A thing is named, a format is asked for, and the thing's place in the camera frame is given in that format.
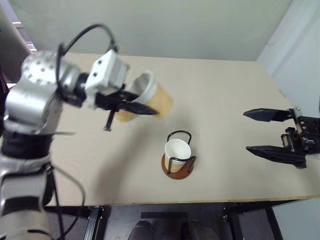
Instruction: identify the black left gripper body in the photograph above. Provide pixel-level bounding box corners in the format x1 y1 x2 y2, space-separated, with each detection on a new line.
94 84 141 132

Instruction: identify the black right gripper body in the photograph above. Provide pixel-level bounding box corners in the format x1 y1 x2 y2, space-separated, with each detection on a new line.
281 106 320 154

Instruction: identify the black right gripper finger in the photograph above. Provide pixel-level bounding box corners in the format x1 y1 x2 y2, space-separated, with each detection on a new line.
246 145 308 169
243 108 292 123

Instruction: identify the brown paper cup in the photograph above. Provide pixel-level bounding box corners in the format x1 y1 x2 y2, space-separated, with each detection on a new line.
114 71 174 123

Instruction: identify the white paper cup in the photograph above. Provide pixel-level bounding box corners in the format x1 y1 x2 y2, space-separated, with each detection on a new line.
164 138 192 173

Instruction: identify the black flat bar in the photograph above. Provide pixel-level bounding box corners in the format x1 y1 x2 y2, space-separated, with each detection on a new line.
141 211 189 221

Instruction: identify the dark rounded shape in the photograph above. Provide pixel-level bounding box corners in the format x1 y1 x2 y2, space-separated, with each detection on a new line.
127 219 155 240

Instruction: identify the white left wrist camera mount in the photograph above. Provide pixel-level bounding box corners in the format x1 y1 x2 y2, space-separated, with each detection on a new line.
84 49 131 111

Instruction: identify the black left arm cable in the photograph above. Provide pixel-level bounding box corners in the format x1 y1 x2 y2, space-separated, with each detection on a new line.
56 23 120 101

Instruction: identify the wire cup holder brown base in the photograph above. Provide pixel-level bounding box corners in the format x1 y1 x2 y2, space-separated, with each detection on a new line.
161 130 197 180

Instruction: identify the thin black cable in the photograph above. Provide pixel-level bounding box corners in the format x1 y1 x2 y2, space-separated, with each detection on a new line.
47 162 86 240

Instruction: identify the black metal table frame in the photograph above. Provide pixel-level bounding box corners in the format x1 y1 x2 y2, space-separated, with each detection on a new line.
44 199 311 240

